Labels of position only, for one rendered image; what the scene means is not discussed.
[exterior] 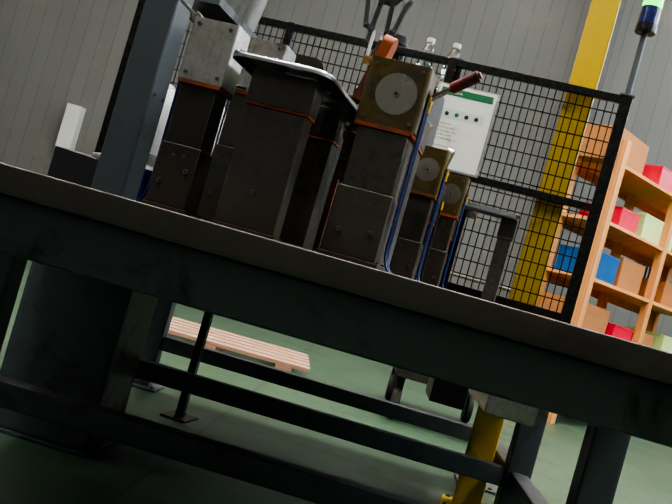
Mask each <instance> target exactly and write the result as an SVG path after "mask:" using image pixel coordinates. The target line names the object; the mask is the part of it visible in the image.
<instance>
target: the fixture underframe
mask: <svg viewBox="0 0 672 504"><path fill-rule="evenodd" d="M27 260H30V261H33V262H36V263H40V264H43V265H47V266H50V267H54V268H57V269H60V270H64V271H67V272H71V273H74V274H78V275H81V276H85V277H88V278H91V279H95V280H98V281H102V282H105V283H109V284H112V285H115V286H119V287H122V288H126V289H129V290H133V291H136V292H139V293H143V294H146V295H150V296H153V297H157V298H158V299H157V303H156V306H155V310H154V313H153V316H152V320H151V323H150V327H149V330H148V334H147V337H146V341H145V344H144V347H143V351H142V354H141V358H140V361H139V365H138V368H137V372H136V375H135V378H134V382H133V385H132V387H135V388H138V389H141V390H145V391H148V392H151V393H155V392H158V391H160V390H162V389H164V386H165V387H168V388H172V389H175V390H178V391H182V392H185V393H189V394H192V395H195V396H199V397H202V398H205V399H209V400H212V401H215V402H219V403H222V404H225V405H229V406H232V407H235V408H239V409H242V410H245V411H249V412H252V413H255V414H259V415H262V416H266V417H269V418H272V419H276V420H279V421H282V422H286V423H289V424H292V425H296V426H299V427H302V428H306V429H309V430H312V431H316V432H319V433H322V434H326V435H329V436H333V437H336V438H339V439H343V440H346V441H349V442H353V443H356V444H359V445H363V446H366V447H369V448H373V449H376V450H379V451H383V452H386V453H389V454H393V455H396V456H399V457H403V458H406V459H410V460H413V461H416V462H420V463H423V464H426V465H430V466H433V467H436V468H440V469H443V470H446V471H450V472H453V473H454V477H455V480H456V483H457V480H458V477H459V474H460V475H463V476H466V477H470V478H473V479H477V480H480V481H483V482H487V485H486V489H485V493H489V494H492V495H496V496H495V500H494V503H493V504H548V502H547V501H546V500H545V498H544V497H543V496H542V494H541V493H540V492H539V491H538V489H537V488H536V487H535V485H534V484H533V483H532V481H531V477H532V473H533V469H534V466H535V462H536V459H537V455H538V451H539V448H540V444H541V441H542V437H543V433H544V430H545V426H546V423H547V419H548V415H549V412H551V413H555V414H558V415H561V416H565V417H568V418H572V419H575V420H579V421H582V422H585V423H588V424H587V428H586V431H585V435H584V439H583V442H582V446H581V449H580V453H579V457H578V460H577V464H576V467H575V471H574V475H573V478H572V482H571V486H570V489H569V493H568V496H567V500H566V504H613V500H614V496H615V493H616V489H617V486H618V482H619V478H620V475H621V471H622V467H623V464H624V460H625V456H626V453H627V449H628V446H629V442H630V438H631V436H634V437H637V438H640V439H644V440H647V441H651V442H654V443H658V444H661V445H664V446H668V447H671V448H672V385H669V384H665V383H662V382H658V381H655V380H651V379H648V378H644V377H641V376H637V375H634V374H630V373H627V372H623V371H620V370H616V369H613V368H609V367H606V366H602V365H599V364H595V363H592V362H588V361H585V360H581V359H578V358H574V357H571V356H567V355H564V354H560V353H557V352H553V351H550V350H546V349H543V348H539V347H536V346H532V345H529V344H525V343H522V342H518V341H515V340H512V339H508V338H505V337H501V336H498V335H494V334H491V333H487V332H484V331H480V330H477V329H473V328H470V327H466V326H463V325H459V324H456V323H452V322H449V321H445V320H442V319H438V318H435V317H431V316H428V315H424V314H421V313H417V312H414V311H410V310H407V309H403V308H400V307H396V306H393V305H389V304H386V303H382V302H379V301H375V300H372V299H368V298H365V297H361V296H358V295H354V294H351V293H347V292H344V291H340V290H337V289H333V288H330V287H327V286H323V285H320V284H316V283H313V282H309V281H306V280H302V279H299V278H295V277H292V276H288V275H285V274H281V273H278V272H274V271H271V270H267V269H264V268H260V267H257V266H253V265H250V264H246V263H243V262H239V261H236V260H232V259H229V258H225V257H222V256H218V255H215V254H211V253H208V252H204V251H201V250H197V249H194V248H190V247H187V246H183V245H180V244H176V243H173V242H169V241H166V240H162V239H159V238H155V237H152V236H149V235H145V234H142V233H138V232H135V231H131V230H128V229H124V228H121V227H117V226H114V225H110V224H107V223H103V222H100V221H96V220H93V219H89V218H86V217H82V216H79V215H75V214H72V213H68V212H65V211H61V210H58V209H54V208H51V207H47V206H44V205H40V204H37V203H33V202H30V201H26V200H23V199H19V198H16V197H12V196H9V195H5V194H2V193H0V352H1V349H2V345H3V342H4V339H5V335H6V332H7V328H8V325H9V322H10V318H11V315H12V311H13V308H14V305H15V301H16V298H17V294H18V291H19V288H20V284H21V281H22V277H23V274H24V271H25V267H26V264H27ZM176 303H177V304H181V305H184V306H187V307H191V308H194V309H198V310H201V311H205V312H208V313H211V314H215V315H218V316H222V317H225V318H229V319H232V320H235V321H239V322H242V323H246V324H249V325H253V326H256V327H260V328H263V329H266V330H270V331H273V332H277V333H280V334H284V335H287V336H290V337H294V338H297V339H301V340H304V341H308V342H311V343H314V344H318V345H321V346H325V347H328V348H332V349H335V350H338V351H342V352H345V353H349V354H352V355H356V356H359V357H362V358H366V359H369V360H373V361H376V362H380V363H383V364H386V365H390V366H393V367H397V368H400V369H404V370H407V371H410V372H414V373H417V374H421V375H424V376H428V377H429V379H428V383H427V387H426V390H425V391H426V394H427V397H428V399H429V401H432V402H435V403H439V404H442V405H446V406H449V407H452V408H456V409H459V410H464V407H465V403H466V400H467V396H468V393H470V395H471V396H472V397H473V398H474V400H475V401H476V402H477V403H478V405H479V406H480V407H481V408H482V410H483V411H484V412H485V413H486V414H489V415H493V416H496V417H499V418H503V419H506V420H510V421H513V422H516V424H515V428H514V431H513V435H512V439H511V442H510V446H509V449H507V448H506V447H505V445H504V444H503V443H502V441H501V440H500V439H499V442H498V445H497V449H496V453H495V456H494V460H493V462H490V461H487V460H483V459H480V458H477V457H473V456H470V455H467V454H463V453H460V452H457V451H453V450H450V449H446V448H443V447H440V446H436V445H433V444H430V443H426V442H423V441H419V440H416V439H413V438H409V437H406V436H403V435H399V434H396V433H393V432H389V431H386V430H382V429H379V428H376V427H372V426H369V425H366V424H362V423H359V422H355V421H352V420H349V419H345V418H342V417H339V416H335V415H332V414H329V413H325V412H322V411H318V410H315V409H312V408H308V407H305V406H302V405H298V404H295V403H291V402H288V401H285V400H281V399H278V398H275V397H271V396H268V395H264V394H261V393H258V392H254V391H251V390H248V389H244V388H241V387H238V386H234V385H231V384H227V383H224V382H221V381H217V380H214V379H211V378H207V377H204V376H200V375H197V374H194V373H190V372H187V371H184V370H180V369H177V368H174V367H170V366H167V365H163V364H160V363H159V362H160V359H161V355H162V352H163V351H165V352H168V353H172V354H175V355H178V356H182V357H185V358H188V359H191V357H192V354H193V350H194V347H195V344H193V343H190V342H187V341H183V340H180V339H176V338H173V337H170V336H167V334H168V331H169V328H170V324H171V321H172V317H173V314H174V310H175V307H176ZM200 362H202V363H205V364H209V365H212V366H216V367H219V368H222V369H226V370H229V371H232V372H236V373H239V374H243V375H246V376H249V377H253V378H256V379H259V380H263V381H266V382H270V383H273V384H276V385H280V386H283V387H287V388H290V389H293V390H297V391H300V392H303V393H307V394H310V395H314V396H317V397H320V398H324V399H327V400H331V401H334V402H337V403H341V404H344V405H347V406H351V407H354V408H358V409H361V410H364V411H368V412H371V413H374V414H378V415H381V416H385V417H388V418H391V419H395V420H398V421H402V422H405V423H408V424H412V425H415V426H418V427H422V428H425V429H429V430H432V431H435V432H439V433H442V434H445V435H449V436H452V437H456V438H459V439H462V440H466V441H469V437H470V434H471V430H472V425H469V424H465V423H462V422H458V421H455V420H452V419H448V418H445V417H441V416H438V415H435V414H431V413H428V412H424V411H421V410H418V409H414V408H411V407H407V406H404V405H401V404H397V403H394V402H390V401H387V400H384V399H380V398H377V397H373V396H370V395H367V394H363V393H360V392H356V391H353V390H350V389H346V388H343V387H339V386H336V385H333V384H329V383H326V382H323V381H319V380H316V379H312V378H309V377H306V376H302V375H299V374H295V373H292V372H289V371H285V370H282V369H278V368H275V367H272V366H268V365H265V364H261V363H258V362H255V361H251V360H248V359H244V358H241V357H238V356H234V355H231V354H227V353H224V352H221V351H217V350H214V349H210V348H207V347H204V351H203V354H202V358H201V361H200ZM0 407H1V408H5V409H8V410H11V411H14V412H18V413H21V414H24V415H28V416H31V417H34V418H37V419H41V420H44V421H47V422H51V423H54V424H57V425H60V426H64V427H67V428H70V429H74V430H77V431H80V432H83V433H87V434H90V435H93V436H97V437H100V438H103V439H106V440H110V441H113V442H116V443H120V444H123V445H126V446H129V447H133V448H136V449H139V450H143V451H146V452H149V453H152V454H156V455H159V456H162V457H166V458H169V459H172V460H175V461H179V462H182V463H185V464H188V465H192V466H195V467H198V468H202V469H205V470H208V471H211V472H215V473H218V474H221V475H225V476H228V477H231V478H234V479H238V480H241V481H244V482H248V483H251V484H254V485H257V486H261V487H264V488H267V489H271V490H274V491H277V492H280V493H284V494H287V495H290V496H294V497H297V498H300V499H303V500H307V501H310V502H313V503H317V504H426V503H422V502H419V501H416V500H413V499H409V498H406V497H403V496H399V495H396V494H393V493H389V492H386V491H383V490H379V489H376V488H373V487H369V486H366V485H363V484H359V483H356V482H353V481H350V480H346V479H343V478H340V477H336V476H333V475H330V474H326V473H323V472H320V471H316V470H313V469H310V468H306V467H303V466H300V465H297V464H293V463H290V462H287V461H283V460H280V459H277V458H273V457H270V456H267V455H263V454H260V453H257V452H253V451H250V450H247V449H244V448H240V447H237V446H234V445H230V444H227V443H224V442H220V441H217V440H214V439H210V438H207V437H204V436H200V435H197V434H194V433H190V432H187V431H184V430H181V429H177V428H174V427H171V426H167V425H164V424H161V423H157V422H154V421H151V420H147V419H144V418H141V417H137V416H134V415H131V414H128V413H124V412H121V411H118V410H114V409H111V408H108V407H104V406H101V405H98V404H94V403H91V402H88V401H84V400H81V399H78V398H75V397H71V396H68V395H65V394H61V393H58V392H55V391H51V390H48V389H45V388H41V387H38V386H35V385H31V384H28V383H25V382H21V381H18V380H15V379H12V378H8V377H5V376H2V375H0ZM492 484H493V485H497V486H498V489H497V492H495V490H494V488H493V486H492Z"/></svg>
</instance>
